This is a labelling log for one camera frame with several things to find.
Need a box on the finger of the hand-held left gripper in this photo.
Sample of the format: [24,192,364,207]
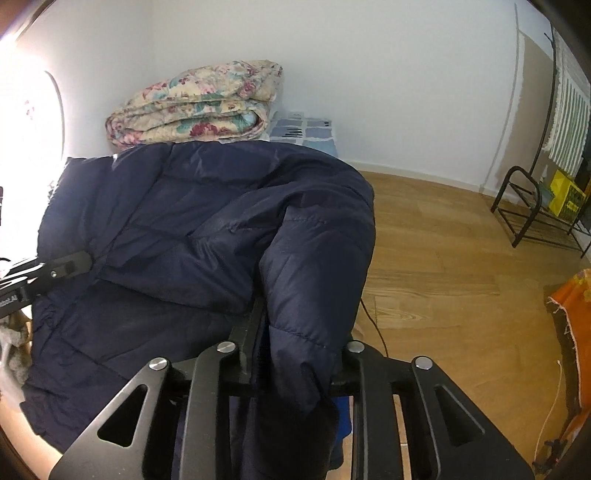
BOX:
[44,250,93,284]

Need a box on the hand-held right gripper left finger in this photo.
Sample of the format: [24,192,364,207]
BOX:
[48,295,271,480]

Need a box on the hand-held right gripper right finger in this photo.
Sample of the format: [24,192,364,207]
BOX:
[330,340,536,480]

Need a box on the navy quilted down jacket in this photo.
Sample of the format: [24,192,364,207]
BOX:
[18,141,376,480]

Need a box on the black clothes rack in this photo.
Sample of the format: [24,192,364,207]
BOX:
[491,25,591,259]

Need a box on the grey white fleece cloth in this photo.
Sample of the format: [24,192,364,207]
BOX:
[0,314,33,385]

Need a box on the folded floral quilt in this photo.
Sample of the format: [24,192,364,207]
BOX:
[105,59,284,150]

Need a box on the blue patchwork cloth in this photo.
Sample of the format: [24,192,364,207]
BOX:
[269,110,337,158]

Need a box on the orange covered sofa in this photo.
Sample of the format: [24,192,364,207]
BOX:
[545,268,591,445]

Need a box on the yellow box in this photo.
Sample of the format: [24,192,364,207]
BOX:
[549,169,588,218]

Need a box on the green white striped cloth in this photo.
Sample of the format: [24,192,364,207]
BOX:
[542,34,591,174]

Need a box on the thin black cable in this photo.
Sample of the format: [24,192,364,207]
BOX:
[353,295,389,359]

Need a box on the white ring light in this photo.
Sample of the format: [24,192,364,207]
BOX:
[0,34,66,195]

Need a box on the single white cord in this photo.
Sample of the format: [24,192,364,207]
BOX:
[533,360,562,463]

